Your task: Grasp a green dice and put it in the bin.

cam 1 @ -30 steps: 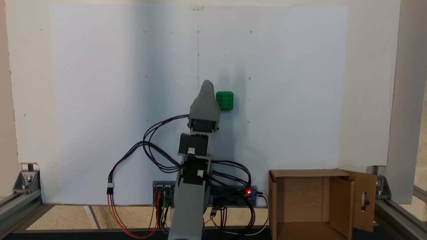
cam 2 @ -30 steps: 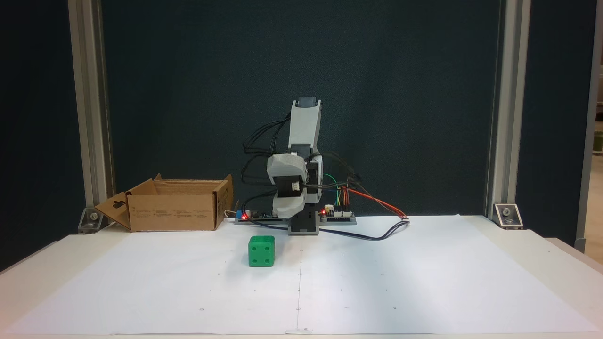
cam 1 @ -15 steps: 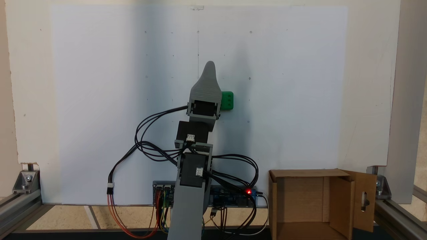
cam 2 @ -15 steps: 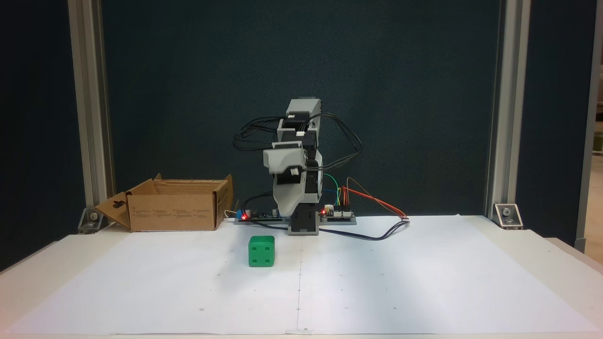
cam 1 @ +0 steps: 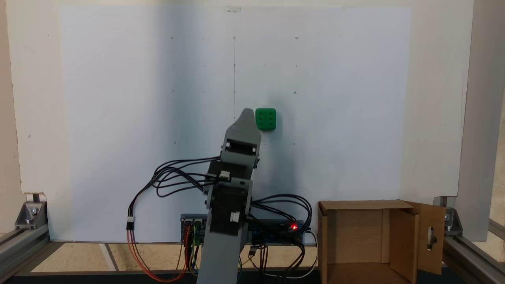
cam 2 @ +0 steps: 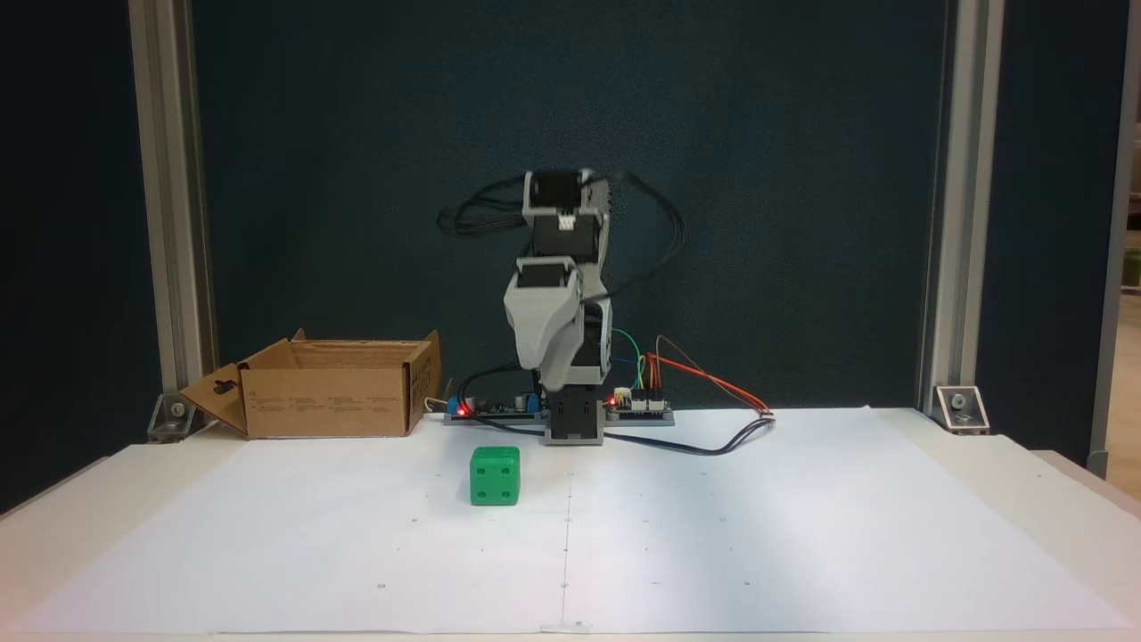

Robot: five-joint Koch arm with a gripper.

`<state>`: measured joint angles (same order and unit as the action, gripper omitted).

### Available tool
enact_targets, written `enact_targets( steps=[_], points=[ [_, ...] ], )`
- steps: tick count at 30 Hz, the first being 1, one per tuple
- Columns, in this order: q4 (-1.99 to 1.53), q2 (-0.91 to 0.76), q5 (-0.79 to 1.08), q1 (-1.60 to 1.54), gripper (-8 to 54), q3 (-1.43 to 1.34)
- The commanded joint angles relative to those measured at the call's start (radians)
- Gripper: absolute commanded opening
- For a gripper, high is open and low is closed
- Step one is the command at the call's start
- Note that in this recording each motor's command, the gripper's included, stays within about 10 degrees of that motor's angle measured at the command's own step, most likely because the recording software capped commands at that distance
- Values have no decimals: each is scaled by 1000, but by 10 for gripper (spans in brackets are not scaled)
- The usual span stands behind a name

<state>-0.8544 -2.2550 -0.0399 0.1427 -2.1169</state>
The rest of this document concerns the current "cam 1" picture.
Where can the clear tape piece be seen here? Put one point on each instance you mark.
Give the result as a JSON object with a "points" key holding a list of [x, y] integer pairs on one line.
{"points": [[233, 9]]}

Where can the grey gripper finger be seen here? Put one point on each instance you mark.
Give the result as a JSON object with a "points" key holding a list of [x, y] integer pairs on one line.
{"points": [[244, 128]]}

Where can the blue circuit board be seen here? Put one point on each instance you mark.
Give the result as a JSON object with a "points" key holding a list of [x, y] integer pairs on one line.
{"points": [[276, 232]]}

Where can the aluminium frame post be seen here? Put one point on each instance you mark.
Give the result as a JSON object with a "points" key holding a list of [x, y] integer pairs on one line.
{"points": [[479, 118]]}

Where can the white paper sheet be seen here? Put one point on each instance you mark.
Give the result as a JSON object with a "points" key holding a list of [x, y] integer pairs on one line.
{"points": [[118, 98]]}

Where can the metal corner bracket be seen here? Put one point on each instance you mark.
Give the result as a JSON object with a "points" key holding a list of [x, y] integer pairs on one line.
{"points": [[29, 213], [449, 223]]}

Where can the aluminium frame rail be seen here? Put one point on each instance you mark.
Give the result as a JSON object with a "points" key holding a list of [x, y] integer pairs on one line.
{"points": [[19, 248], [473, 252]]}

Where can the green die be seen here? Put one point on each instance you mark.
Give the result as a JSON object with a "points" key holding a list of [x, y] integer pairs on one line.
{"points": [[265, 119]]}

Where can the brown cardboard box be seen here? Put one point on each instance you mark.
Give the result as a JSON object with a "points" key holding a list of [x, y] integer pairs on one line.
{"points": [[355, 236]]}

